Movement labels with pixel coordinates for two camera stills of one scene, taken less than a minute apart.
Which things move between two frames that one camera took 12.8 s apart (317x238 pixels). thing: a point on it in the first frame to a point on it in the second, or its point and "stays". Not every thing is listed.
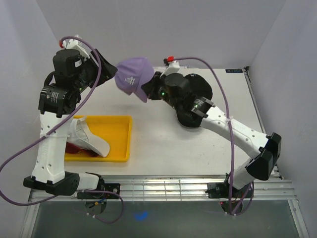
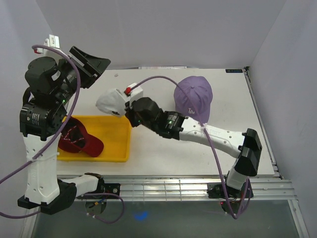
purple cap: (132, 73) to (200, 91)
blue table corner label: (234, 71) stays
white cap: (80, 136) to (112, 101)
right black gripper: (150, 88) to (129, 114)
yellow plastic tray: (117, 130) stays
